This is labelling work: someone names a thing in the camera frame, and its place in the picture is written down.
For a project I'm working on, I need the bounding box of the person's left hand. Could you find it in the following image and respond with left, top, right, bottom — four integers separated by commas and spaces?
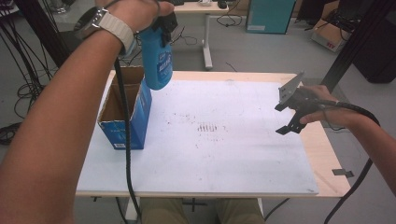
95, 0, 176, 35

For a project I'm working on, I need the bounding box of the bundle of black floor cables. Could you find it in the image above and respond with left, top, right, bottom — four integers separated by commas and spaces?
0, 18, 60, 147

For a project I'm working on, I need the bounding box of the person's right leg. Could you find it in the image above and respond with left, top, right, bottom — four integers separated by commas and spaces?
214, 198, 266, 224

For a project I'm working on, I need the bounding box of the brown cardboard box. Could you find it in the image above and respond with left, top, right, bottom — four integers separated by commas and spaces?
311, 1, 354, 53

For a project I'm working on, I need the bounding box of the white table mat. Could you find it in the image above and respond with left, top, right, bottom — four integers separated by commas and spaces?
76, 78, 320, 196

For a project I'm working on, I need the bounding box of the teal cabinet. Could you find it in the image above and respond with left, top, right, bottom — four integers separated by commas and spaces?
245, 0, 298, 35

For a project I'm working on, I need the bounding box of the wristwatch with white band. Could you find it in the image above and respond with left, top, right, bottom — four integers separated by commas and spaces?
74, 6, 136, 56

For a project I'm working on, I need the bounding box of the blue cardboard box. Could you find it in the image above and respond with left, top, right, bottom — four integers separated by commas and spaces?
96, 65, 154, 151

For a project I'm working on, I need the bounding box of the black stand post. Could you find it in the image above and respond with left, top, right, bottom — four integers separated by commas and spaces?
320, 0, 396, 92
13, 0, 78, 69

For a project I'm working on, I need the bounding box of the person's left leg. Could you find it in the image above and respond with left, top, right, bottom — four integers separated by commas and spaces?
139, 198, 191, 224

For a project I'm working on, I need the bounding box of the white-legged background desk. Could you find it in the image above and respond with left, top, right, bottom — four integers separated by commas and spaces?
172, 0, 230, 71

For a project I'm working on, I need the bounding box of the person's leg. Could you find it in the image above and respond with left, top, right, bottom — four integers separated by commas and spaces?
214, 198, 266, 224
139, 198, 191, 224

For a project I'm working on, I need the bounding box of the white table leg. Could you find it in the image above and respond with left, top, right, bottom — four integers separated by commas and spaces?
254, 197, 265, 216
124, 197, 140, 222

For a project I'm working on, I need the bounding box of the person's right hand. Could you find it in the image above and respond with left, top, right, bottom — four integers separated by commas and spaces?
298, 84, 360, 130

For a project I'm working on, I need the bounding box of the black cabinet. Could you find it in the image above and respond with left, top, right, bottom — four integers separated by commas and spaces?
351, 12, 396, 84

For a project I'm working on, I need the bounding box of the blue detergent bottle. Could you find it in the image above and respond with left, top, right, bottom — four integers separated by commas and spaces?
137, 25, 175, 91

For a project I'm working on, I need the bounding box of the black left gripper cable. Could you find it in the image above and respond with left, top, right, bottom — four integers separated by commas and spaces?
112, 58, 144, 224

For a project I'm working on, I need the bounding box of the grey tape piece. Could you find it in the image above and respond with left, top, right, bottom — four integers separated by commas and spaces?
331, 168, 355, 179

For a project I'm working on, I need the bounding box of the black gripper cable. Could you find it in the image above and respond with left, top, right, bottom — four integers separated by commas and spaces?
317, 98, 381, 224
112, 58, 144, 224

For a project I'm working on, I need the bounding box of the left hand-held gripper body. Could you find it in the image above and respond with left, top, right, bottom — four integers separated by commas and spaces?
151, 12, 179, 33

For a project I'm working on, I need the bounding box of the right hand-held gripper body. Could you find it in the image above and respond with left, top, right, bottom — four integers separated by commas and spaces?
277, 71, 322, 115

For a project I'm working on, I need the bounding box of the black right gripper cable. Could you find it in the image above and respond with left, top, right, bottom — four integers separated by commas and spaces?
317, 98, 381, 224

